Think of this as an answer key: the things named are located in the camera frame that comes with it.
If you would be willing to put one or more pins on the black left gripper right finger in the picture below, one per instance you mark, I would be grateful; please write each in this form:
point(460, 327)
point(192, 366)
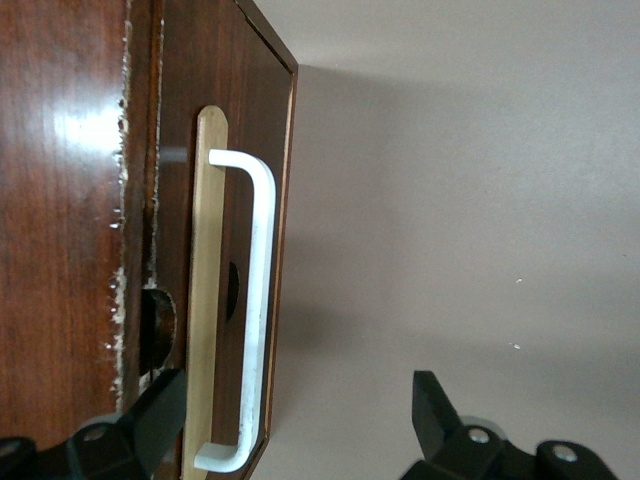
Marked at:
point(440, 430)

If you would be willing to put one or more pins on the light wooden slat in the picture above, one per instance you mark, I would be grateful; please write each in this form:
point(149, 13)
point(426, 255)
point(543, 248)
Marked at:
point(205, 250)

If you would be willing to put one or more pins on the dark brown wooden cabinet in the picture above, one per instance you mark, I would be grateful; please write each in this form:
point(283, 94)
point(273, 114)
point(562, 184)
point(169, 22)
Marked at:
point(50, 200)

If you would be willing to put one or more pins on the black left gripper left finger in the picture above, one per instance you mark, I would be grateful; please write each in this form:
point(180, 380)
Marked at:
point(145, 425)

